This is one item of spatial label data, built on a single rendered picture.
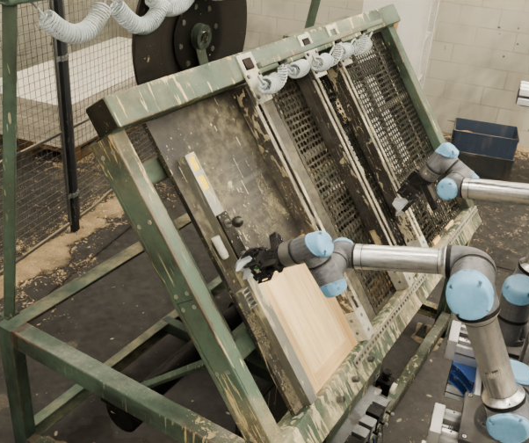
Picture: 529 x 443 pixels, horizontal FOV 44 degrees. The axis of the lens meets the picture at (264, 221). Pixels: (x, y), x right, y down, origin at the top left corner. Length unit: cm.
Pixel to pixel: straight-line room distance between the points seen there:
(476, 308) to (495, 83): 588
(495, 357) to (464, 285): 24
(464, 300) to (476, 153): 495
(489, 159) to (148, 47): 452
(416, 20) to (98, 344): 380
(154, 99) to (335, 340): 113
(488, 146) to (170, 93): 483
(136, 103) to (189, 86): 25
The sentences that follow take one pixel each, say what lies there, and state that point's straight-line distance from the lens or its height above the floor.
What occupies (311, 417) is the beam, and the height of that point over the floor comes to 89.
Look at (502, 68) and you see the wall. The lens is 748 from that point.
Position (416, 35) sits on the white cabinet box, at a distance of 605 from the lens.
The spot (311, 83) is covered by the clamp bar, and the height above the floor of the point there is 172.
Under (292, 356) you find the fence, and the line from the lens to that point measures 229.
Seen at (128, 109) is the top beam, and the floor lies 186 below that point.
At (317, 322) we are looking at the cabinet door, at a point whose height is 104.
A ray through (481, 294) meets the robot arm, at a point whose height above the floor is 161.
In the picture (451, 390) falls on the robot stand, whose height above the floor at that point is 76.
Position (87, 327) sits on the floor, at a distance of 414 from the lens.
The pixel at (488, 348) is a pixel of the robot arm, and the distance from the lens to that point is 186.
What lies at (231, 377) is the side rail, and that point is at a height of 112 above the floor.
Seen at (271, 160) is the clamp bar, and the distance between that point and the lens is 248.
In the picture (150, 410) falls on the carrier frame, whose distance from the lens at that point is 247.
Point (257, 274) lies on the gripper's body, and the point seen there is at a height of 145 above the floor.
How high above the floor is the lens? 251
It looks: 28 degrees down
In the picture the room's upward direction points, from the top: 4 degrees clockwise
